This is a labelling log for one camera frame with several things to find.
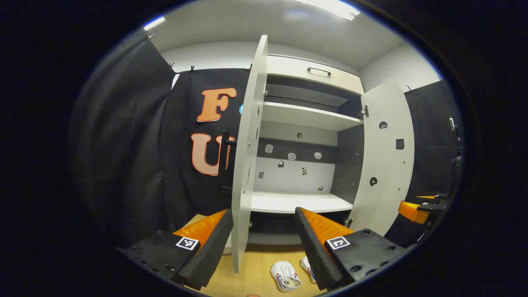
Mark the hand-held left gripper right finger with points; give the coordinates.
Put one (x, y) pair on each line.
(313, 251)

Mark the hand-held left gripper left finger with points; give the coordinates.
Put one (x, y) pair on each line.
(214, 251)

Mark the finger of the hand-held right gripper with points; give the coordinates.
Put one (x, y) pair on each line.
(410, 210)

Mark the white striped shoe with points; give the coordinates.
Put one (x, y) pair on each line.
(306, 266)
(284, 274)

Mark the white shoe cabinet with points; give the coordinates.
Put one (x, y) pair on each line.
(297, 202)

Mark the white shoe cabinet door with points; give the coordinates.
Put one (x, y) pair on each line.
(247, 144)
(383, 165)

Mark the white rounded object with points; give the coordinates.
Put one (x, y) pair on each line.
(227, 248)

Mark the black backdrop cloth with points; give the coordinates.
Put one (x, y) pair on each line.
(136, 144)
(429, 136)

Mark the ceiling light panel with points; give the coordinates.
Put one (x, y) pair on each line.
(334, 8)

